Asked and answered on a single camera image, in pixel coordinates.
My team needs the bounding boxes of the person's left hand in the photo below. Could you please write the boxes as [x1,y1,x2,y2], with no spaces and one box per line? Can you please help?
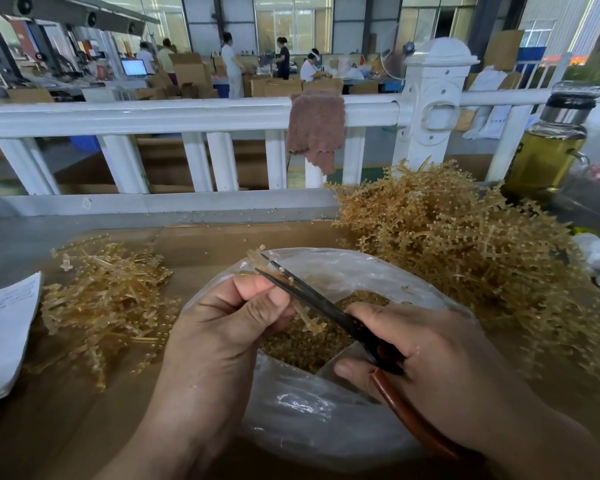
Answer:
[164,275,297,401]

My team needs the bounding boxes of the grey factory machine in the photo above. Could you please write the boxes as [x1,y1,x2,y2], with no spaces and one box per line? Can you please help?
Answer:
[0,0,161,103]

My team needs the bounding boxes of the glass bottle with yellow tea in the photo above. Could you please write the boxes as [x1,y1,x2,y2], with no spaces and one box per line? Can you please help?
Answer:
[501,81,600,201]

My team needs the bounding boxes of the person's right hand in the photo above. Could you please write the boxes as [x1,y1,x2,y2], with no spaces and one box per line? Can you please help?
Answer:
[333,302,537,451]

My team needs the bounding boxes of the white sacks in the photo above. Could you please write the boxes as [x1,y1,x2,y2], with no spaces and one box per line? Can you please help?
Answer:
[461,66,523,141]

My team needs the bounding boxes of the heap of cut amber pieces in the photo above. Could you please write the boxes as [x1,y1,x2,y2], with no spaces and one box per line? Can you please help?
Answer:
[260,290,392,375]

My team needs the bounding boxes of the clear plastic bag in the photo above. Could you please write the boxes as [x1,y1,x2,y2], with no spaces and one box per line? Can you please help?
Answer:
[180,247,481,471]

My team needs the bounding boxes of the blue bin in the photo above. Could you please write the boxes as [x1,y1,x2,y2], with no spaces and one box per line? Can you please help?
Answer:
[69,135,102,156]

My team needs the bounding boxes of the standing fan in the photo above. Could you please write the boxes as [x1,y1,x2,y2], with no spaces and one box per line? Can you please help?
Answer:
[379,22,417,81]

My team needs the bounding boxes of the group of cardboard boxes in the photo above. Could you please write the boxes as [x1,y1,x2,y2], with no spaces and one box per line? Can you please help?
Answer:
[134,51,381,100]

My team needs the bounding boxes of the brown cloth rag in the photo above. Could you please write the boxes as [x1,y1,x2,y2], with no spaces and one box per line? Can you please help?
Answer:
[286,90,347,176]

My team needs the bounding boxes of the computer monitor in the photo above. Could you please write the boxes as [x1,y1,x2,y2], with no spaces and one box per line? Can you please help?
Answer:
[120,58,149,78]

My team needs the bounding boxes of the black scissors with brown handle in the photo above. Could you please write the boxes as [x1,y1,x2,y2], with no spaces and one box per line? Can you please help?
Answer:
[254,253,483,463]

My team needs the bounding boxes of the small pile of trimmed sprues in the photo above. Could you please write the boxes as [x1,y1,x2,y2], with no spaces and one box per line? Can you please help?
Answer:
[27,234,182,391]

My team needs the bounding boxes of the large pile of amber sprues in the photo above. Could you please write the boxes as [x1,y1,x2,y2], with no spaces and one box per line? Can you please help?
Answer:
[329,159,600,383]

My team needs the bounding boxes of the white fence railing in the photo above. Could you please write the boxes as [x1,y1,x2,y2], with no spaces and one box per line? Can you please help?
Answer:
[0,37,600,218]

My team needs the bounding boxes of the person's left forearm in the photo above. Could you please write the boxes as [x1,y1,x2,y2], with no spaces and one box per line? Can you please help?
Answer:
[92,389,247,480]

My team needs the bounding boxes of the brown cardboard sheet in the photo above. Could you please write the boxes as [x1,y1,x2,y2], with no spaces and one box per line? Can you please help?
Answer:
[0,221,600,480]

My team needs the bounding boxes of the person's right forearm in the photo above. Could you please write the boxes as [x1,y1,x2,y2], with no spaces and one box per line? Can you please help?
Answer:
[477,405,600,480]

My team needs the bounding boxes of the amber plastic sprue strip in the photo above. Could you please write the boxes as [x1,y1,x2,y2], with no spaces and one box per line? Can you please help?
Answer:
[245,246,329,336]

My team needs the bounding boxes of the white paper sheet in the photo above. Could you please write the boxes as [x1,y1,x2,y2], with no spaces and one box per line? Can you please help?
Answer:
[0,272,44,409]

